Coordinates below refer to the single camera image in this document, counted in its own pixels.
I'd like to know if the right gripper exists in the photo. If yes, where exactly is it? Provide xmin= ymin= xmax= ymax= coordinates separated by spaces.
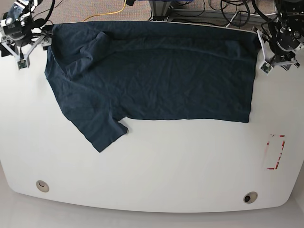
xmin=0 ymin=34 xmax=52 ymax=62

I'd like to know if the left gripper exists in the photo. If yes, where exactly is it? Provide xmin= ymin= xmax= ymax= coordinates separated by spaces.
xmin=253 ymin=27 xmax=300 ymax=70

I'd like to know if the dark blue t-shirt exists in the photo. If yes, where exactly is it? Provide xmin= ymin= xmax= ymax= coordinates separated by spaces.
xmin=45 ymin=21 xmax=260 ymax=152

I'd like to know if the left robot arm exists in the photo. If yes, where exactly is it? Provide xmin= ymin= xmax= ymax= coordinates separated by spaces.
xmin=252 ymin=0 xmax=304 ymax=74

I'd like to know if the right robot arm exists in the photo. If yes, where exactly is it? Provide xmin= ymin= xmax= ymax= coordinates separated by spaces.
xmin=0 ymin=0 xmax=55 ymax=69

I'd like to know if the red tape rectangle marking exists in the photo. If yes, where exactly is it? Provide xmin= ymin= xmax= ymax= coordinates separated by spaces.
xmin=264 ymin=134 xmax=286 ymax=170

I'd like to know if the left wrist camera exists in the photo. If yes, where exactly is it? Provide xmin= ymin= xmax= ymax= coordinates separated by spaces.
xmin=259 ymin=61 xmax=274 ymax=75

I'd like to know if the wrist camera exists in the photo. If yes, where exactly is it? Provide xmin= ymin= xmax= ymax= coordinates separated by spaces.
xmin=259 ymin=61 xmax=274 ymax=75
xmin=17 ymin=59 xmax=30 ymax=70

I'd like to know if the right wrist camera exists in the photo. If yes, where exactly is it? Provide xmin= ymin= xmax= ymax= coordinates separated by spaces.
xmin=17 ymin=59 xmax=30 ymax=70

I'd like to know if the white cable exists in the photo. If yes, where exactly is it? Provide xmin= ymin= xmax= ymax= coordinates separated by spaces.
xmin=225 ymin=11 xmax=278 ymax=28

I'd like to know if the yellow cable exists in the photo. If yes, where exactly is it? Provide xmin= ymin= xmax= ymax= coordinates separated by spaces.
xmin=83 ymin=0 xmax=126 ymax=22

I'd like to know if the right table cable grommet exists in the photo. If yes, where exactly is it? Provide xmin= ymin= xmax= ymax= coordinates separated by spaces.
xmin=243 ymin=191 xmax=258 ymax=204

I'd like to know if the table cable grommet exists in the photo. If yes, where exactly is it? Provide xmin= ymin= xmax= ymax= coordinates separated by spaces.
xmin=243 ymin=191 xmax=258 ymax=204
xmin=36 ymin=180 xmax=49 ymax=193

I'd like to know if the left table cable grommet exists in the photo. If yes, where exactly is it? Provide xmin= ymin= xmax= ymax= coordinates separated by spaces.
xmin=36 ymin=180 xmax=49 ymax=193

